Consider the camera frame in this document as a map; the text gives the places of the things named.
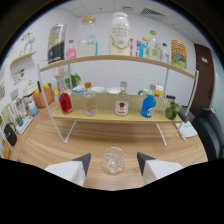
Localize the blue liquid bottle grey cap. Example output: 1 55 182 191
140 84 157 119

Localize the clear glass with ice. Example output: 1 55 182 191
101 146 126 176

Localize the white printed notebook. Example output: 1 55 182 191
175 120 198 139

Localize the dark cylindrical muddler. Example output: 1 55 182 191
178 110 190 124

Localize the glass jar of limes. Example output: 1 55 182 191
164 99 181 121

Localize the white tray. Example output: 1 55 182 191
14 114 34 135

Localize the black sofa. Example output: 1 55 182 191
192 107 224 162

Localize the red liquid bottle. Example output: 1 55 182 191
57 79 74 115

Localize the black handbag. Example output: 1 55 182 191
3 122 18 147

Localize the white-framed wooden two-tier rack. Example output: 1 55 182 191
37 54 200 148

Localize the small dark bottles set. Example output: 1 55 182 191
165 94 177 104

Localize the clear bottle red label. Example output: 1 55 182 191
114 81 130 117

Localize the white blue small bottle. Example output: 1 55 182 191
28 100 39 117

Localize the orange pot with utensils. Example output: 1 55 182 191
32 83 55 108

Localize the blue-rimmed bowl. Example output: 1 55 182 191
72 85 87 94

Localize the white bowl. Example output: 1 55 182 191
90 86 107 94
105 86 122 95

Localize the green potted plant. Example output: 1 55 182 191
64 73 82 89

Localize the dark brown door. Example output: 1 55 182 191
189 43 216 118

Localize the clear water bottle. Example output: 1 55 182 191
160 42 170 64

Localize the large yellow cartoon can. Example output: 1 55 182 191
171 39 188 70

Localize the pink liquid bottle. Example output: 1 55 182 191
65 39 77 61

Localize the small light blue bottle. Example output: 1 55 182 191
139 37 149 59

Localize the clear bottle green cap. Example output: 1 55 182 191
147 29 159 60

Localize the large black yellow can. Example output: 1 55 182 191
47 23 67 64

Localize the large clear cork-lidded jar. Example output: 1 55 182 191
77 14 98 58

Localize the large white milk bottle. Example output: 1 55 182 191
109 11 132 56

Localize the ceiling air vent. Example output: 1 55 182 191
140 7 165 17

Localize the wooden wall shelf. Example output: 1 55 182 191
9 49 38 66

